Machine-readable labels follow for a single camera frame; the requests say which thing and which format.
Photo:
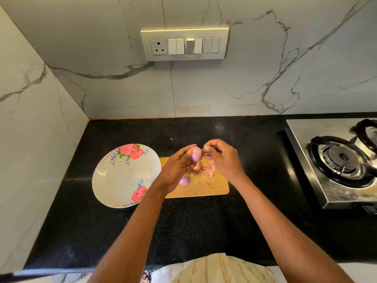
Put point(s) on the person's right hand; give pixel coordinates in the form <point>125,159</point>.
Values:
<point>227,162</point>

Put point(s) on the person's left hand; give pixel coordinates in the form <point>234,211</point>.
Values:
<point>173,171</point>

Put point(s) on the small pink onion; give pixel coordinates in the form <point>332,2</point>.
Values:
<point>195,154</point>
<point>198,167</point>
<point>184,180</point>

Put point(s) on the pile of onion peels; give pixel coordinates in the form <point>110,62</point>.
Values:
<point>209,170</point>

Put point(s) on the person's right forearm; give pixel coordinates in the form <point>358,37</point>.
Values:
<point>288,235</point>

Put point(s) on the person's left forearm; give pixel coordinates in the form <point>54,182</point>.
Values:
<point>132,241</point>

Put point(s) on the wooden cutting board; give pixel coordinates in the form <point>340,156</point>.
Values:
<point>218,188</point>

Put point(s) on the black stone countertop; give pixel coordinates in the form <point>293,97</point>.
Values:
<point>259,137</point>

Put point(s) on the white floral plate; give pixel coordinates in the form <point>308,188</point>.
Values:
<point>120,178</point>

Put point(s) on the stainless steel gas stove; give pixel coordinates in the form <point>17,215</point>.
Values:
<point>299,132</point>

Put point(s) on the beige striped garment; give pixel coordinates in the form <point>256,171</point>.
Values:
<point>215,271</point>

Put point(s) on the black stove burner grate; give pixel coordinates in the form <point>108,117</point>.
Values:
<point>343,161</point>
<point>368,133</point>

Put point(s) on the white wall switch panel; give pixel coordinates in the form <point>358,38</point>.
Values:
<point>184,44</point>

